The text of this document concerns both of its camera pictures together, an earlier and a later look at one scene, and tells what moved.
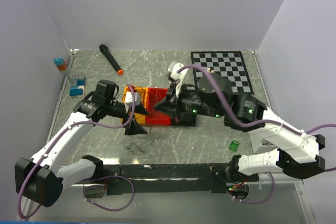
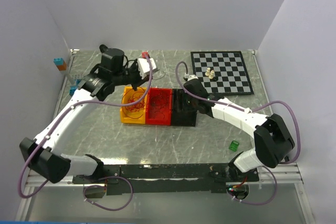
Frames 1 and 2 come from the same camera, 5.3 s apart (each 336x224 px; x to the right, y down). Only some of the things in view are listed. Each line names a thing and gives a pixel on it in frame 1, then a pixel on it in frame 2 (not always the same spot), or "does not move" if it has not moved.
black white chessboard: x=230 y=64 does not move
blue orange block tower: x=60 y=64 does not move
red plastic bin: x=156 y=117 does not move
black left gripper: x=132 y=129 -> x=140 y=80
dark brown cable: x=152 y=144 -> x=159 y=102
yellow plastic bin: x=138 y=118 does not move
